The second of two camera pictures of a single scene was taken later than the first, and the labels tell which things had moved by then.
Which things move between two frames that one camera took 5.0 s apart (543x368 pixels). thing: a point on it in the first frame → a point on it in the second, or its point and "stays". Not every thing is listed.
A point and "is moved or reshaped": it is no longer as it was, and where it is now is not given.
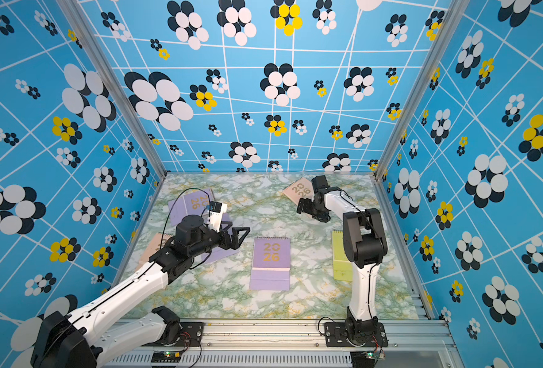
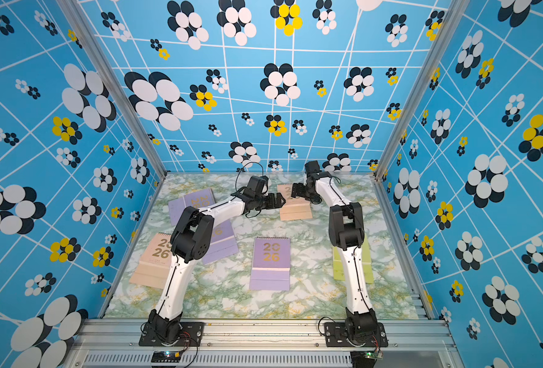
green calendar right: x=342 y=264 stays
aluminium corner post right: x=452 y=11 stays
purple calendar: x=218 y=252 stays
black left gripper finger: x=235 y=241 → x=275 y=201
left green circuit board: x=166 y=356 stays
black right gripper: x=323 y=216 → x=298 y=188
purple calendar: x=271 y=264 stays
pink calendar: x=301 y=188 is moved or reshaped
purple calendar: x=194 y=204 stays
